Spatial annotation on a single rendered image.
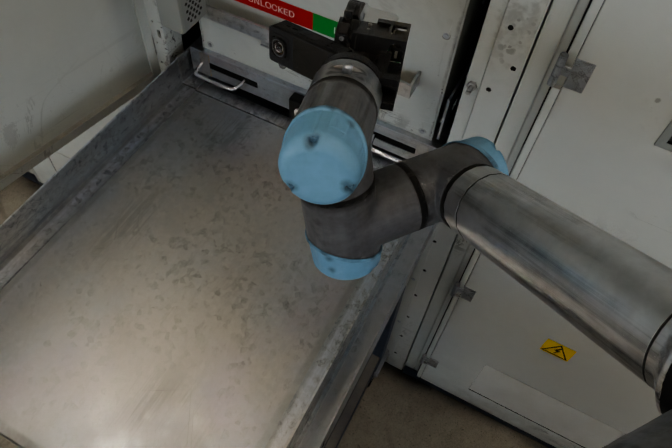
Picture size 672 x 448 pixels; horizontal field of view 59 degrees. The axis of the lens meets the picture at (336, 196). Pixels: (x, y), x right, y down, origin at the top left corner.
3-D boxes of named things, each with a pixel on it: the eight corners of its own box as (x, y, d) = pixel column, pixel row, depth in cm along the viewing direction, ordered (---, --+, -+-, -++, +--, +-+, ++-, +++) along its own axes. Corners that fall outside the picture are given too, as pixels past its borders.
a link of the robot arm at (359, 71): (300, 133, 62) (306, 62, 56) (310, 111, 65) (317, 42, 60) (371, 148, 61) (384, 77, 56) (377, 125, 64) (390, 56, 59)
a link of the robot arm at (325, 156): (281, 214, 54) (264, 134, 49) (308, 148, 62) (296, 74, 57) (366, 217, 52) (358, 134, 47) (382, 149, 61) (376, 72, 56)
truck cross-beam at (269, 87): (435, 171, 109) (441, 150, 105) (193, 69, 122) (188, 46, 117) (445, 153, 112) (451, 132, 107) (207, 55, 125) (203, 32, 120)
